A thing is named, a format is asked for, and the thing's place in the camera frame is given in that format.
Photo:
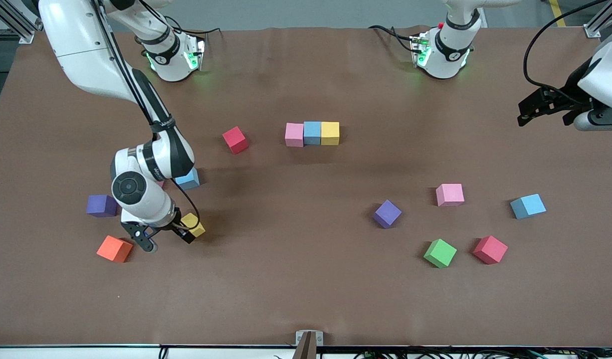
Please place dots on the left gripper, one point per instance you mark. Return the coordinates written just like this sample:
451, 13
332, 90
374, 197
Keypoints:
573, 88

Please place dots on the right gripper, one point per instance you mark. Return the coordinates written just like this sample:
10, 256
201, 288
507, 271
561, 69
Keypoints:
175, 227

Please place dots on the yellow foam cube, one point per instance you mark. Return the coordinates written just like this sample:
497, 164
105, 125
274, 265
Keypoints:
195, 223
329, 132

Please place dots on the blue foam cube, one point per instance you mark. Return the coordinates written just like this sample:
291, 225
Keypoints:
312, 132
529, 205
190, 180

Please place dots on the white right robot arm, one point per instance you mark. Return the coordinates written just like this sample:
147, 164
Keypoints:
81, 50

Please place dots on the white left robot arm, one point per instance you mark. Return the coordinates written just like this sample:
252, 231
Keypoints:
448, 60

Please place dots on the orange foam cube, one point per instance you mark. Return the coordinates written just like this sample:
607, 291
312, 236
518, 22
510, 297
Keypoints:
113, 248

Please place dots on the purple foam cube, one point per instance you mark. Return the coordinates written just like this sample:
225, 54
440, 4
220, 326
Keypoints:
387, 213
100, 205

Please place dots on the red foam cube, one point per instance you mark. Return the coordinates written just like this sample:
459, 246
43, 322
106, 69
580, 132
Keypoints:
234, 139
490, 249

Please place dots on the brown table cover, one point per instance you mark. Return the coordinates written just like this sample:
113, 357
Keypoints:
306, 299

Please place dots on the green foam cube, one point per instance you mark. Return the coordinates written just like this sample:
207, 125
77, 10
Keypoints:
440, 253

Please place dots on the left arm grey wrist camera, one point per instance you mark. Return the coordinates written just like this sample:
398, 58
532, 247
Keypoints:
582, 122

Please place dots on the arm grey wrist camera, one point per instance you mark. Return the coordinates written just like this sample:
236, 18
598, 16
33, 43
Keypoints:
582, 122
141, 238

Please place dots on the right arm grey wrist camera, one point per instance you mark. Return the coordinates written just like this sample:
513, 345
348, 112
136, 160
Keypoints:
141, 238

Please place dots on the aluminium frame post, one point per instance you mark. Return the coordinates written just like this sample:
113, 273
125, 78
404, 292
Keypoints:
24, 35
592, 31

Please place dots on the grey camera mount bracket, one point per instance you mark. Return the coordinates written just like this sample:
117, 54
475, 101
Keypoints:
309, 344

